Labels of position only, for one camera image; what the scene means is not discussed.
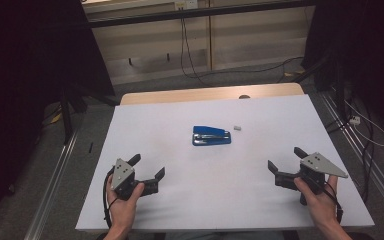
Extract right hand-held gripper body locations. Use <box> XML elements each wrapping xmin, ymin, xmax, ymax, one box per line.
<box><xmin>274</xmin><ymin>152</ymin><xmax>349</xmax><ymax>206</ymax></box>

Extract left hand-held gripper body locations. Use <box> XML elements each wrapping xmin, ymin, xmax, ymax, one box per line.
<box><xmin>110</xmin><ymin>158</ymin><xmax>159</xmax><ymax>201</ymax></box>

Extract blue stapler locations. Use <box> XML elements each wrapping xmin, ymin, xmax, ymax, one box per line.
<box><xmin>192</xmin><ymin>125</ymin><xmax>232</xmax><ymax>147</ymax></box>

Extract person's left hand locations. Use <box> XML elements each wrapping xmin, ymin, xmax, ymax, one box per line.
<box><xmin>105</xmin><ymin>182</ymin><xmax>146</xmax><ymax>231</ymax></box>

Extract person's right hand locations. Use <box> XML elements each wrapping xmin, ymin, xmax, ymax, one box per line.
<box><xmin>293</xmin><ymin>174</ymin><xmax>341</xmax><ymax>231</ymax></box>

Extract white table sheet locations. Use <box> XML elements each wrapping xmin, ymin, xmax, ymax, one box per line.
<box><xmin>75</xmin><ymin>94</ymin><xmax>375</xmax><ymax>232</ymax></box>

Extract yellow floor tape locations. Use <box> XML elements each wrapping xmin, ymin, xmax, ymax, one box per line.
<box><xmin>283</xmin><ymin>69</ymin><xmax>305</xmax><ymax>78</ymax></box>
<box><xmin>48</xmin><ymin>112</ymin><xmax>63</xmax><ymax>125</ymax></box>

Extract black metal stand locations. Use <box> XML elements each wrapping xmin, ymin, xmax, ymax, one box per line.
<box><xmin>59</xmin><ymin>83</ymin><xmax>118</xmax><ymax>146</ymax></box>

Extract person's grey trousers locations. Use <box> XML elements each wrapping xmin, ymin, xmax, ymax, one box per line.
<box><xmin>164</xmin><ymin>230</ymin><xmax>284</xmax><ymax>240</ymax></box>

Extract wooden table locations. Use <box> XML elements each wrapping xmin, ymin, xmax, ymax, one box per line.
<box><xmin>119</xmin><ymin>82</ymin><xmax>305</xmax><ymax>106</ymax></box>

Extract narrow black curtain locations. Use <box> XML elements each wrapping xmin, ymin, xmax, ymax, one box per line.
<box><xmin>301</xmin><ymin>0</ymin><xmax>384</xmax><ymax>141</ymax></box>

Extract wide black curtain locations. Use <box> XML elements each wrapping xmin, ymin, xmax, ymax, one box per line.
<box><xmin>0</xmin><ymin>0</ymin><xmax>116</xmax><ymax>231</ymax></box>

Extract black horizontal bar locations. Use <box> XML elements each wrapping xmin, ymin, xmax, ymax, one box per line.
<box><xmin>88</xmin><ymin>0</ymin><xmax>316</xmax><ymax>29</ymax></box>

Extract left hand-held gripper cable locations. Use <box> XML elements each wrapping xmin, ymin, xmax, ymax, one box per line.
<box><xmin>102</xmin><ymin>168</ymin><xmax>121</xmax><ymax>229</ymax></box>

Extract hand-held gripper cable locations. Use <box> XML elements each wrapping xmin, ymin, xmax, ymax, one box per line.
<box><xmin>313</xmin><ymin>179</ymin><xmax>344</xmax><ymax>224</ymax></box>
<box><xmin>102</xmin><ymin>168</ymin><xmax>121</xmax><ymax>229</ymax></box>

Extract right hand-held gripper cable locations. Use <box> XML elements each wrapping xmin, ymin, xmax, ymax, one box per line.
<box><xmin>313</xmin><ymin>179</ymin><xmax>344</xmax><ymax>224</ymax></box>

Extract aluminium floor rail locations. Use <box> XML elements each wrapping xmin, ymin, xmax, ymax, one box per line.
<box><xmin>319</xmin><ymin>91</ymin><xmax>384</xmax><ymax>218</ymax></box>
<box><xmin>23</xmin><ymin>129</ymin><xmax>79</xmax><ymax>240</ymax></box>

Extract black floor cables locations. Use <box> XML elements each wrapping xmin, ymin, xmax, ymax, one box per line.
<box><xmin>324</xmin><ymin>96</ymin><xmax>376</xmax><ymax>204</ymax></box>

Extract white cable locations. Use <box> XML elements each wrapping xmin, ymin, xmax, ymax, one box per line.
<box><xmin>343</xmin><ymin>99</ymin><xmax>384</xmax><ymax>148</ymax></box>

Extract black hanging cable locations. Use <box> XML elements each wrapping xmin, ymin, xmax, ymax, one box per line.
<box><xmin>179</xmin><ymin>18</ymin><xmax>304</xmax><ymax>88</ymax></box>

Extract white wall socket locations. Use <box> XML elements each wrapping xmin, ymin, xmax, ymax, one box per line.
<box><xmin>174</xmin><ymin>0</ymin><xmax>199</xmax><ymax>10</ymax></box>

